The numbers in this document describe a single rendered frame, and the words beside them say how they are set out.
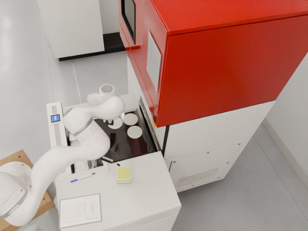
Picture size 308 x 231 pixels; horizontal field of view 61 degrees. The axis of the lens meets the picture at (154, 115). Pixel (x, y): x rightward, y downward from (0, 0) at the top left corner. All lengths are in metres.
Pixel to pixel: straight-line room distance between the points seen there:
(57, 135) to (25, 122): 1.40
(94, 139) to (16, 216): 0.40
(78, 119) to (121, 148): 0.70
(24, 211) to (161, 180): 0.72
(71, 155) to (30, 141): 1.90
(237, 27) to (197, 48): 0.17
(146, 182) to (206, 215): 1.12
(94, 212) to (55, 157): 0.49
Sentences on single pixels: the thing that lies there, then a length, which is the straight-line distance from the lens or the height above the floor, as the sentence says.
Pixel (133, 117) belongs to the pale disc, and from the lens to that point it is 1.82.
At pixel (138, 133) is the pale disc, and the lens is 1.74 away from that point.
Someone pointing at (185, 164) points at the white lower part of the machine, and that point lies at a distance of 1.93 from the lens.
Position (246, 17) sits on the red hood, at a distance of 1.10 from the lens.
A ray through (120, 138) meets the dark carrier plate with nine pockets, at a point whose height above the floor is 0.90.
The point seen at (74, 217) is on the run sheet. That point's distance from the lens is 1.48.
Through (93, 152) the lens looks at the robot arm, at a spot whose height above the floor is 1.44.
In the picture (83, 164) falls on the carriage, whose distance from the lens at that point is 1.68.
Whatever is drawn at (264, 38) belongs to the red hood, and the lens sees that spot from 1.22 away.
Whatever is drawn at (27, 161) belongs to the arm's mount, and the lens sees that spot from 1.54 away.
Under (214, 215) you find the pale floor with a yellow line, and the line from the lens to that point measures 2.55.
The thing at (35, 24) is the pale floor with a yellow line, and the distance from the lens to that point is 4.37.
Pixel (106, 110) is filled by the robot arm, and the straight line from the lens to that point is 1.07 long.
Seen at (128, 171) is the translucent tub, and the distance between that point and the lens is 1.46.
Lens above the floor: 2.36
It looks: 53 degrees down
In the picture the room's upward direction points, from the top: 6 degrees clockwise
